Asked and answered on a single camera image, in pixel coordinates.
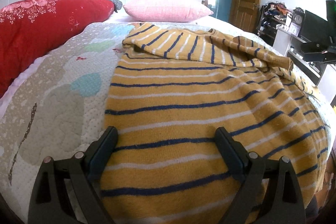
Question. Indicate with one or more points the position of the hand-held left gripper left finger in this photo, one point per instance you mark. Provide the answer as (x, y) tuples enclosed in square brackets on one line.
[(101, 154)]

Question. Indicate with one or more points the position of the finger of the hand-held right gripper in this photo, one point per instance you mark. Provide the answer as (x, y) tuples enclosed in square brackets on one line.
[(317, 56), (313, 47)]

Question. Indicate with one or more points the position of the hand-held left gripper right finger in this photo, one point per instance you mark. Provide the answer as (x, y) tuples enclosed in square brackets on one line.
[(231, 154)]

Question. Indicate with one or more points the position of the yellow striped knit sweater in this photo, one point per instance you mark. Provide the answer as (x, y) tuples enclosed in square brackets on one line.
[(183, 108)]

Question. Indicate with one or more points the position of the black monitor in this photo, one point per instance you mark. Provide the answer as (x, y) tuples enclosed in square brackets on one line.
[(313, 24)]

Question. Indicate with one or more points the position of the white desk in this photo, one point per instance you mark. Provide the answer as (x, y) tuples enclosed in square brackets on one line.
[(283, 40)]

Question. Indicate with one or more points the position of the dark ornate table clock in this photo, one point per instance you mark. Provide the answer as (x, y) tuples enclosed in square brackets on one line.
[(298, 18)]

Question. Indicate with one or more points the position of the cluttered shoe rack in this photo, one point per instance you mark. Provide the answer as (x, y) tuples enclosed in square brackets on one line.
[(273, 16)]

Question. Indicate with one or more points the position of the quilted heart print bedspread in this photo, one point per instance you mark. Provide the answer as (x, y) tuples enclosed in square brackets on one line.
[(52, 98)]

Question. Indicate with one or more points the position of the red floral quilt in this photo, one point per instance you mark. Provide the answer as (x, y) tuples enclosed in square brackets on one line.
[(39, 29)]

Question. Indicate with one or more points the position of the pink pillow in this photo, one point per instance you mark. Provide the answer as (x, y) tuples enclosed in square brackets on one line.
[(165, 7)]

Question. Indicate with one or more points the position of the small pink frame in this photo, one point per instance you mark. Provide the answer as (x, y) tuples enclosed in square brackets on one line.
[(294, 29)]

